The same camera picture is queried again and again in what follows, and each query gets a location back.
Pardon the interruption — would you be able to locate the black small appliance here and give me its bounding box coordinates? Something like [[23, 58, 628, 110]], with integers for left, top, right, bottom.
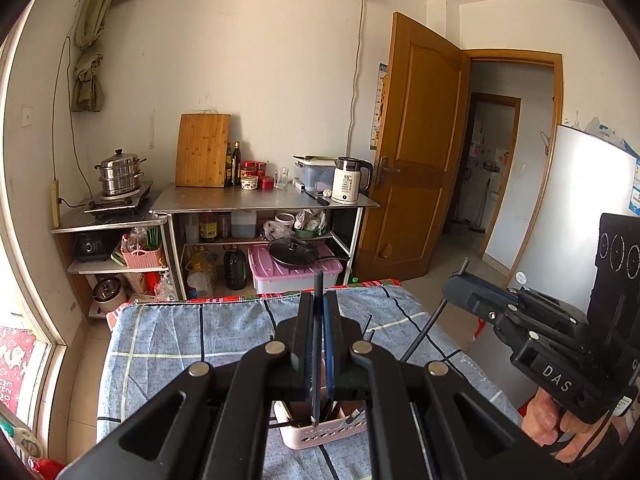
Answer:
[[72, 232, 113, 261]]

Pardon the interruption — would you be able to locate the black handled knife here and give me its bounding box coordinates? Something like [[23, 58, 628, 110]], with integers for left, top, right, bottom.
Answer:
[[295, 182, 331, 207]]

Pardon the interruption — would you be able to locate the low steel shelf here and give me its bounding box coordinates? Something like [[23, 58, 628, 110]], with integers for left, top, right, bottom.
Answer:
[[50, 212, 173, 321]]

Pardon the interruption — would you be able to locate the wooden cutting board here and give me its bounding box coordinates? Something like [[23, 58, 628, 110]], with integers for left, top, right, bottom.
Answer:
[[175, 112, 232, 188]]

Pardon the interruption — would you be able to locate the pink woven basket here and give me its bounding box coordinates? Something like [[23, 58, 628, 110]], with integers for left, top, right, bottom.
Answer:
[[121, 247, 166, 269]]

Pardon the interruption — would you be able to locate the beige wrapped pipe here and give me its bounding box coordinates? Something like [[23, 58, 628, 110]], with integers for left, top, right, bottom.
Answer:
[[74, 0, 123, 51]]

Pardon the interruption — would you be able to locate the steel steamer pot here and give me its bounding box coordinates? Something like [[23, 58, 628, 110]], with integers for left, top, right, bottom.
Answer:
[[95, 148, 147, 197]]

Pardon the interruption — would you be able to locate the wall calendar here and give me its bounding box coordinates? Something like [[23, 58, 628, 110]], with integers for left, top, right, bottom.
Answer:
[[370, 62, 390, 151]]

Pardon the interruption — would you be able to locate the wooden door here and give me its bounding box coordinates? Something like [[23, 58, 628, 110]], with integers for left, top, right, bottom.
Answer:
[[356, 12, 471, 283]]

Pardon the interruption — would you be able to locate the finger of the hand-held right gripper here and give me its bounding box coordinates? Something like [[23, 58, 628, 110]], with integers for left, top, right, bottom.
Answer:
[[456, 271, 522, 309], [442, 274, 539, 356]]

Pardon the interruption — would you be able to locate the white refrigerator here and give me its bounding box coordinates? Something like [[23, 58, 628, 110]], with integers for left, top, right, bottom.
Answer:
[[482, 124, 640, 291]]

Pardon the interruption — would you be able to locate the red printed mat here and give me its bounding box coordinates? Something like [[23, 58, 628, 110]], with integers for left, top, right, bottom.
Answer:
[[0, 327, 38, 416]]

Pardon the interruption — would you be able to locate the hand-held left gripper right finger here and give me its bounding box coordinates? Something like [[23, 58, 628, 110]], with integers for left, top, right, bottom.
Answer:
[[322, 291, 576, 480]]

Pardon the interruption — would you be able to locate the metal door handle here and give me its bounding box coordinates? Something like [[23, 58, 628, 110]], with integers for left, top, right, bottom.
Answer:
[[375, 156, 401, 186]]

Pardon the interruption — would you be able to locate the person's right hand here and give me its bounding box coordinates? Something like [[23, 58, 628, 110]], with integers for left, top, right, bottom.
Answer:
[[520, 387, 640, 466]]

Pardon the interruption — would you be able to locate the yellow cooking oil bottle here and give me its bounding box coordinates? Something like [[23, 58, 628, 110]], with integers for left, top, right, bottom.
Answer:
[[187, 245, 218, 298]]

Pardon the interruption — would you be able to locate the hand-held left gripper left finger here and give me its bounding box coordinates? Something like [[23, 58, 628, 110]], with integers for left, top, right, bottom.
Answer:
[[57, 292, 316, 480]]

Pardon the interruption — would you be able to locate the clear plastic lidded container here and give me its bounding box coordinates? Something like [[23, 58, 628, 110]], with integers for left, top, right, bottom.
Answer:
[[292, 155, 337, 192]]

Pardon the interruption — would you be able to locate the steel pot with lid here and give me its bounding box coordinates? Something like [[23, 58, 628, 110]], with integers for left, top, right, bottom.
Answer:
[[92, 276, 128, 313]]

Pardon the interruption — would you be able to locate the pink plastic utensil basket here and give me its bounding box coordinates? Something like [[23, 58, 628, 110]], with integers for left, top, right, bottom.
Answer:
[[272, 400, 371, 451]]

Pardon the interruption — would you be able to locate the pink storage box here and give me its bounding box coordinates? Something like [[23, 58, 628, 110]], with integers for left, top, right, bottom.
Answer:
[[248, 242, 343, 295]]

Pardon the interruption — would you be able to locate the green hanging cloth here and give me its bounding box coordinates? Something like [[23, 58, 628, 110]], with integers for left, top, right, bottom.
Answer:
[[71, 42, 106, 112]]

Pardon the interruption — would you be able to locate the white plastic jug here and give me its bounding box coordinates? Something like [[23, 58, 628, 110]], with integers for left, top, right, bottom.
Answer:
[[231, 210, 258, 239]]

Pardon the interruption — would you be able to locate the white electric kettle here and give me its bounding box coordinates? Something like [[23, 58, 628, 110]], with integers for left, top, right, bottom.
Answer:
[[331, 156, 374, 205]]

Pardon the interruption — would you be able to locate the induction cooker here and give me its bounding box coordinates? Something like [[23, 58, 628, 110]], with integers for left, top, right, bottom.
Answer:
[[83, 180, 155, 216]]

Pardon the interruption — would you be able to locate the dark plastic jug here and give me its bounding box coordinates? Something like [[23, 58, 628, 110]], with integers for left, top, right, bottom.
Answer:
[[223, 245, 248, 291]]

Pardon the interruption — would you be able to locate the steel kitchen table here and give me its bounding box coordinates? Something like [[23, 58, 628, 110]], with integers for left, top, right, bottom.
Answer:
[[150, 182, 380, 301]]

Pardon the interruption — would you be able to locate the black frying pan with lid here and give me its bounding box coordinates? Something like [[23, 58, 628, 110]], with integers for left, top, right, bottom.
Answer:
[[267, 237, 351, 268]]

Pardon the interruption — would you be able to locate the wooden door frame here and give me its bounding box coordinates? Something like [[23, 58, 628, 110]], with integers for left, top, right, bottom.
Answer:
[[460, 49, 563, 261]]

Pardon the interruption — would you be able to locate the blue checked tablecloth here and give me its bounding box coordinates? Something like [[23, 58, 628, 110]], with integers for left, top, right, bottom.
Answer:
[[95, 285, 523, 480]]

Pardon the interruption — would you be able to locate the red striped cloth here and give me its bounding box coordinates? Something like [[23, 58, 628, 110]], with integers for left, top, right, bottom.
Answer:
[[127, 280, 403, 306]]

